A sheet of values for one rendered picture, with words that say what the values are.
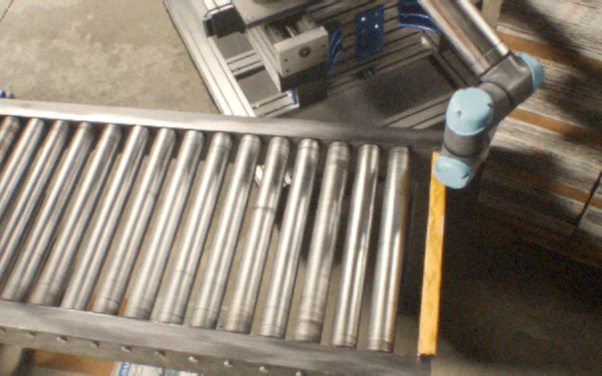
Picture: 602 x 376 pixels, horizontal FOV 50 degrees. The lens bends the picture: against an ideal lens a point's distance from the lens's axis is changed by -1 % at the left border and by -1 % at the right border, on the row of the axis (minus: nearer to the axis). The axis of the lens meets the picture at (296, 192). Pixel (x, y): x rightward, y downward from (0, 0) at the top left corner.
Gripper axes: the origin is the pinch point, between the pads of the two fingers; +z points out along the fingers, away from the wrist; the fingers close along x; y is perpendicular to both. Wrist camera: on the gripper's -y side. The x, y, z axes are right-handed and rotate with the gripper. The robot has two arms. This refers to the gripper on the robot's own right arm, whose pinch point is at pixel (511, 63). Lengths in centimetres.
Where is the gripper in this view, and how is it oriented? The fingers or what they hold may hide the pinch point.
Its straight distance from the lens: 147.7
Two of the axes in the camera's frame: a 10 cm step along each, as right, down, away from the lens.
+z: 5.0, -7.4, 4.5
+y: -0.9, -5.6, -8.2
